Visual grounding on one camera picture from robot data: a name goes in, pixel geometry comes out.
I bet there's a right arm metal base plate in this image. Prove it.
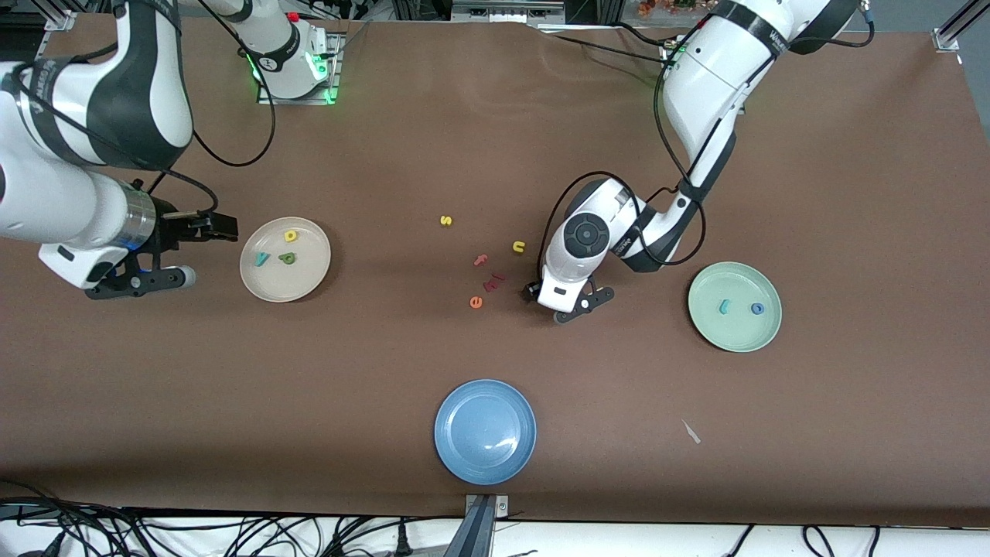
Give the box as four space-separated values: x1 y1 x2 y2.
257 31 343 106

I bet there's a blue round plate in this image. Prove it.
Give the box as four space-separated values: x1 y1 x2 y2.
434 378 538 487

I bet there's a light green round plate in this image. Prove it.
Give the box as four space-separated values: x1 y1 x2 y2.
688 261 783 354

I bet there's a grey power strip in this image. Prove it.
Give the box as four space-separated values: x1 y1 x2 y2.
451 0 567 24

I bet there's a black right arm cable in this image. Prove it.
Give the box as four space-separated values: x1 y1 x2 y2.
12 0 277 217

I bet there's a beige brown round plate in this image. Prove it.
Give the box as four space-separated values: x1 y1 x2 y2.
240 217 332 303

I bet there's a black cable tangle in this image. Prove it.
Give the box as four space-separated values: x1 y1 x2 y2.
0 480 434 557

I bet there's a black frame post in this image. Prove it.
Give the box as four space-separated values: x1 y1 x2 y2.
565 0 623 24

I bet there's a grey metal camera post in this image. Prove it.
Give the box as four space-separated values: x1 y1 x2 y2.
442 494 511 557

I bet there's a brown table cover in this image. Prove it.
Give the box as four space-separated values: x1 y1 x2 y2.
0 14 990 528

